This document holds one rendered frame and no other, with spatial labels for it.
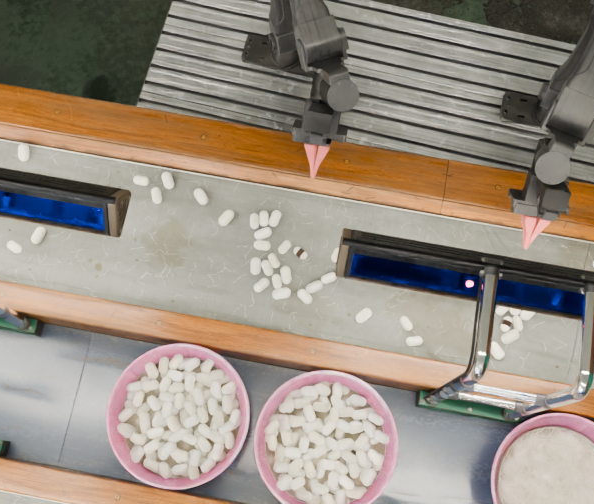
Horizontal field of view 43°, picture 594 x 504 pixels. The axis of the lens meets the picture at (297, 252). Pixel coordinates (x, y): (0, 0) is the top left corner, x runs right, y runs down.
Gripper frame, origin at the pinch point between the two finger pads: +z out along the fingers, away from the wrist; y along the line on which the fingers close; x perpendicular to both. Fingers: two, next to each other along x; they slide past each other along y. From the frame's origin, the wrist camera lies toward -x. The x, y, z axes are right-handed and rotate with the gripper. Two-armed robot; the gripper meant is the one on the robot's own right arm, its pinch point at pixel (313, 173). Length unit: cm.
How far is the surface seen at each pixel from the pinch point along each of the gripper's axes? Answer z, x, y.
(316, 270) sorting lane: 19.6, -1.1, 3.7
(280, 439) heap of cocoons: 46, -22, 3
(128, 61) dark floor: 6, 107, -71
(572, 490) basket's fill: 45, -22, 58
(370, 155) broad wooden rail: -1.6, 13.5, 10.5
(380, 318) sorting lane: 25.3, -5.9, 17.7
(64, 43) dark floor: 4, 109, -93
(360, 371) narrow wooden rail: 32.4, -15.1, 15.3
